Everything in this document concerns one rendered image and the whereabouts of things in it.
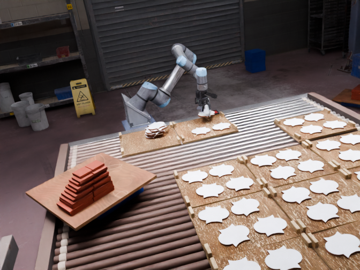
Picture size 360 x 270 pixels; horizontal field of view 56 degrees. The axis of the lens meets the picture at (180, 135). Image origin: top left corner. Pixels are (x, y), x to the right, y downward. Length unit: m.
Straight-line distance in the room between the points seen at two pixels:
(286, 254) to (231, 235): 0.24
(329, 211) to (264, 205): 0.28
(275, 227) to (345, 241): 0.27
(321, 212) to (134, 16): 5.92
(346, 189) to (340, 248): 0.42
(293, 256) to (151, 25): 6.12
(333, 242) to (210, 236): 0.50
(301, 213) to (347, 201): 0.22
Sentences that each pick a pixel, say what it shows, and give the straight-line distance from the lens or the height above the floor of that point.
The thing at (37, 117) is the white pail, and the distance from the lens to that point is 5.83.
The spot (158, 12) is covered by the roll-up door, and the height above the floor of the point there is 1.33.
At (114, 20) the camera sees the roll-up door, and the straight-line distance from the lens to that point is 6.98.
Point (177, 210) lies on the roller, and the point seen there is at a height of 0.91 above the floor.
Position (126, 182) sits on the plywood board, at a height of 1.04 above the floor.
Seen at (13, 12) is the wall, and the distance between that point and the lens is 6.98.
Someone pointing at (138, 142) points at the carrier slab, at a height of 0.94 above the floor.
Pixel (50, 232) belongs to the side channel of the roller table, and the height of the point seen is 0.95.
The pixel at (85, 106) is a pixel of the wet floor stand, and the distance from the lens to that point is 5.95.
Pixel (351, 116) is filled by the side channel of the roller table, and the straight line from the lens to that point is 2.64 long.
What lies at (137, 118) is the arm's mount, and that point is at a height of 0.94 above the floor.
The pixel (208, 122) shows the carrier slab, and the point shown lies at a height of 0.94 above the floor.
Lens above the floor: 1.99
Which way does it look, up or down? 25 degrees down
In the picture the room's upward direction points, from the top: 8 degrees counter-clockwise
